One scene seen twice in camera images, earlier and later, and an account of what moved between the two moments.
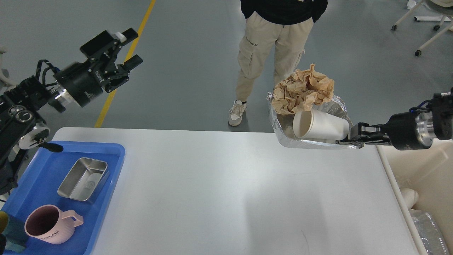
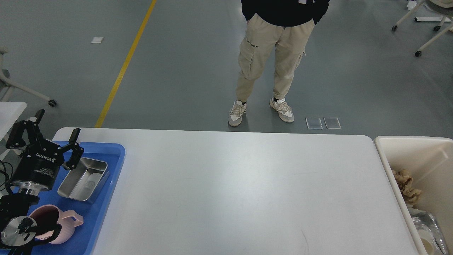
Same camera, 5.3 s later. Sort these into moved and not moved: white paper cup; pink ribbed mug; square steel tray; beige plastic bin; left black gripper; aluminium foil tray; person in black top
Moved: left black gripper; aluminium foil tray; white paper cup
Not moved: square steel tray; beige plastic bin; person in black top; pink ribbed mug
